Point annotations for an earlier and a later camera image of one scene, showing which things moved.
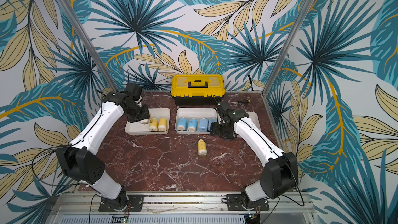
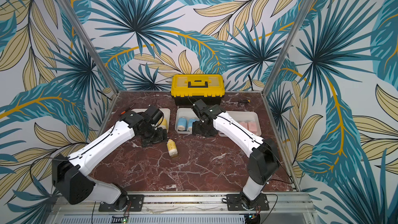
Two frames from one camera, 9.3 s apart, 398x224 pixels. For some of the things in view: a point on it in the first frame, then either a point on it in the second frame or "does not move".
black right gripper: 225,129 → 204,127
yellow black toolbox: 200,89 does not move
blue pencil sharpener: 192,125 does not move
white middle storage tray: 198,113 does not move
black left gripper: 145,115 → 162,137
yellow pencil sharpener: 162,124 does not move
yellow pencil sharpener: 202,148 → 172,148
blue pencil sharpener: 182,124 does not move
